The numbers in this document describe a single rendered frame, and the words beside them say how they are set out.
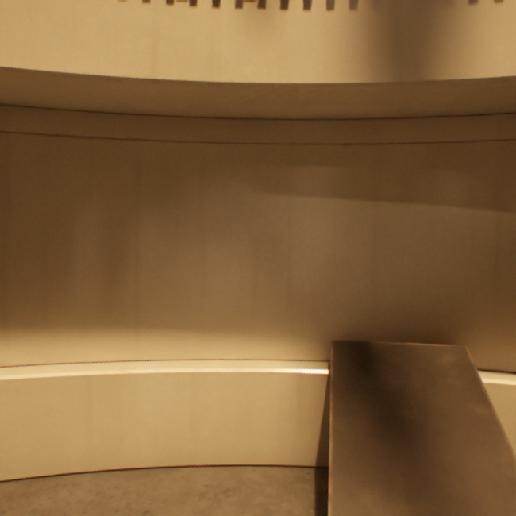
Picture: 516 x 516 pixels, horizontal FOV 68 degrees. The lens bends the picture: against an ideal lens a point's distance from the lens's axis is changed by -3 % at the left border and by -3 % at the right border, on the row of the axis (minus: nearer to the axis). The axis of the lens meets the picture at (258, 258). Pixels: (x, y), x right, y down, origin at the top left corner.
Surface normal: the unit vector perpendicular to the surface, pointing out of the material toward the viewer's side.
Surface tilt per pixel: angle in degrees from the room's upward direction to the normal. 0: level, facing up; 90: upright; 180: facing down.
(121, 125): 90
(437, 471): 25
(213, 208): 90
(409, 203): 90
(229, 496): 0
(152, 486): 0
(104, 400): 90
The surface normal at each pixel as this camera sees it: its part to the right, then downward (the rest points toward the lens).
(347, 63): -0.09, 0.03
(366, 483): -0.07, -0.90
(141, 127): 0.17, 0.03
